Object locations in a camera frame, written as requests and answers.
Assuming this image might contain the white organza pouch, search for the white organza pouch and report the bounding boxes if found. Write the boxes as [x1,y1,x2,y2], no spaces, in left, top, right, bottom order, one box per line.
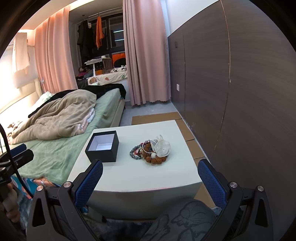
[150,135,171,158]

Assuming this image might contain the grey stone bead bracelet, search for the grey stone bead bracelet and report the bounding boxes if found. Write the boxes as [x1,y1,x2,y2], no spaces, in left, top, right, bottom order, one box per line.
[129,143,145,160]

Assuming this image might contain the brown wooden bead bracelet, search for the brown wooden bead bracelet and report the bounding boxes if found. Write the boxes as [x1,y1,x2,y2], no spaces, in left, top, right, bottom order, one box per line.
[141,141,168,165]

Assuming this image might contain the black square jewelry box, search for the black square jewelry box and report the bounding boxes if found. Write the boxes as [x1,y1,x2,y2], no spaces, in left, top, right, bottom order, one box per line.
[85,131,119,163]

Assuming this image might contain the person's left hand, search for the person's left hand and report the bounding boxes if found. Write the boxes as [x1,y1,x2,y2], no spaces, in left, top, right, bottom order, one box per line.
[1,183,20,223]

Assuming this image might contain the brown cardboard floor sheet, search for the brown cardboard floor sheet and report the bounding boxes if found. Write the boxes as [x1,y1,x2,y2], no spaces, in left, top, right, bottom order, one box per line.
[132,112,215,207]

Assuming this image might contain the bed with green sheet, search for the bed with green sheet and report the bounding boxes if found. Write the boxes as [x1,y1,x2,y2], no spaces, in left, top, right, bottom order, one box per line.
[5,88,124,184]

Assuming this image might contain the grey printed trousers leg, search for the grey printed trousers leg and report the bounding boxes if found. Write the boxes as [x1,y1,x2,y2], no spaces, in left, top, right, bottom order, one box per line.
[142,198,216,240]

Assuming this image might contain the white low table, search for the white low table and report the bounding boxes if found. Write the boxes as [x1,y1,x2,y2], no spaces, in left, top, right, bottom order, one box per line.
[67,119,203,219]

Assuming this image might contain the beige comforter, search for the beige comforter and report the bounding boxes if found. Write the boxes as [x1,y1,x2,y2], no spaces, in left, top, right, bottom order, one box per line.
[7,90,96,145]

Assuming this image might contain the pink curtain left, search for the pink curtain left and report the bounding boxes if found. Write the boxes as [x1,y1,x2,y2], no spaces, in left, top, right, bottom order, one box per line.
[35,6,77,93]

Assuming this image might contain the pink curtain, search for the pink curtain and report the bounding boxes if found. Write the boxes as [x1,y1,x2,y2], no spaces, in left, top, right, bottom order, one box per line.
[35,6,77,93]
[123,1,171,105]

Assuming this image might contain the black clothing on bed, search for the black clothing on bed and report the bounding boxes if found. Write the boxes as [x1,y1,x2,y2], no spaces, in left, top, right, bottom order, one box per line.
[28,83,126,118]

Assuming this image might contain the white folding side table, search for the white folding side table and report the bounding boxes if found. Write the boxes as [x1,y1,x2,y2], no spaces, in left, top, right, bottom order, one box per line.
[85,58,102,76]

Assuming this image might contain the floral patterned bedding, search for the floral patterned bedding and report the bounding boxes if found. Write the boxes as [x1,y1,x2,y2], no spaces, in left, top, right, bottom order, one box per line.
[87,65,127,85]

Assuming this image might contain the dark hanging clothes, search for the dark hanging clothes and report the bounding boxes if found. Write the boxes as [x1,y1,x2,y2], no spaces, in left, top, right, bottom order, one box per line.
[77,20,96,66]

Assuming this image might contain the orange hanging garment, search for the orange hanging garment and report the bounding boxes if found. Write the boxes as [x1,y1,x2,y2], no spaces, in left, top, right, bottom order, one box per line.
[96,16,104,49]

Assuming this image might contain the pink curtain right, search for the pink curtain right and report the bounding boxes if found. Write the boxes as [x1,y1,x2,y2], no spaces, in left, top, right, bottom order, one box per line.
[123,1,171,105]

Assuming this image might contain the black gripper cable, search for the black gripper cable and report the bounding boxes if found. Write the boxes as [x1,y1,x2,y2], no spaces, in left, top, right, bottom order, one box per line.
[0,123,35,200]

